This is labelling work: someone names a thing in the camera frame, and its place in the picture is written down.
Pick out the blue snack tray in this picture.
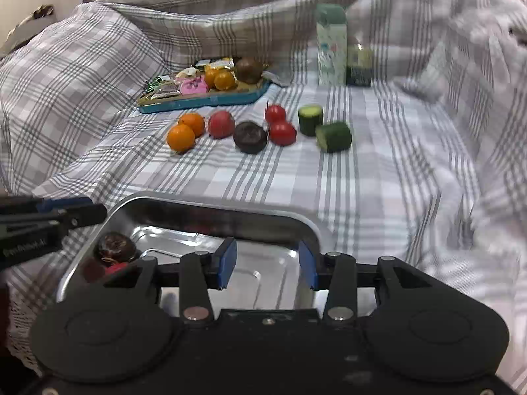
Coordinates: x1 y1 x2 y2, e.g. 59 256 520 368
137 78 271 115

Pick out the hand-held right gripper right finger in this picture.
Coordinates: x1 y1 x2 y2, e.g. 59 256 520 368
297 240 433 322

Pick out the red tomato with stem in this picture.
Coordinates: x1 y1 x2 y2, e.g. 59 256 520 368
264 101 287 125

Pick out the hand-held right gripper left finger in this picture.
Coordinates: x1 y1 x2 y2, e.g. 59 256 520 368
103 236 238 324

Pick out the green cucumber piece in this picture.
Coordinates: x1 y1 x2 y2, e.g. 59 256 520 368
315 121 353 154
297 104 324 137

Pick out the dark passion fruit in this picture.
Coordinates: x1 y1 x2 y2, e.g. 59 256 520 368
94 232 137 263
233 121 269 154

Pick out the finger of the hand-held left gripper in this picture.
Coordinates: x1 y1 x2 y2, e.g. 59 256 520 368
0 203 108 232
0 195 95 215

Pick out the metal tray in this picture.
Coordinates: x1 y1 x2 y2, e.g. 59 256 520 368
55 191 334 317

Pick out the pale green water bottle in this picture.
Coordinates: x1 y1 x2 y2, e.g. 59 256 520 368
315 3 347 87

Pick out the plaid bed sheet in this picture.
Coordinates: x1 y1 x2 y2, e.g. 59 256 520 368
0 0 527 395

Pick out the round red fruit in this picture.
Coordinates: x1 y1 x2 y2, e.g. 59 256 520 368
207 110 236 140

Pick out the small dark glass jar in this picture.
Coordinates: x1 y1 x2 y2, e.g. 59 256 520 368
346 43 374 88

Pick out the green snack packet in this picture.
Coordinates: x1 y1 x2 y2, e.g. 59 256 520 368
144 75 178 91

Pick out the brown kiwi on teal tray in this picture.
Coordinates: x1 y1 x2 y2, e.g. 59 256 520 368
234 57 265 85

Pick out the pink snack packet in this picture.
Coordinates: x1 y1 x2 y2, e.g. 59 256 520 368
180 76 209 95

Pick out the plaid covered cushion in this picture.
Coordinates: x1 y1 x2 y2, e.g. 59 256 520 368
0 2 171 190

